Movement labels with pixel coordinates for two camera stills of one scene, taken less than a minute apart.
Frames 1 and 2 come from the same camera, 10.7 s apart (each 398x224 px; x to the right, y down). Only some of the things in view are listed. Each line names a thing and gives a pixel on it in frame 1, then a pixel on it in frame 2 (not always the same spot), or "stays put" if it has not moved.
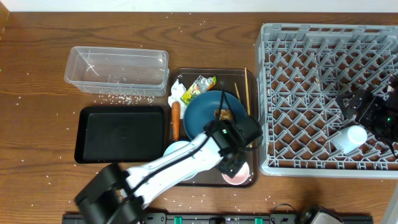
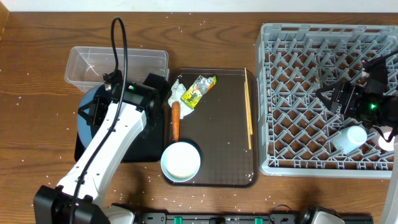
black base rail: x=225 y=218 stays put
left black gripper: x=232 y=168 to x=94 y=111
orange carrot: x=176 y=110 stays put
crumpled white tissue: x=177 y=89 stays put
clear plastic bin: x=116 y=71 stays put
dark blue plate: x=200 y=109 to x=85 y=130
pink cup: x=240 y=177 to x=387 y=131
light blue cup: x=349 y=139 stays put
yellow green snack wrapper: x=199 y=86 stays put
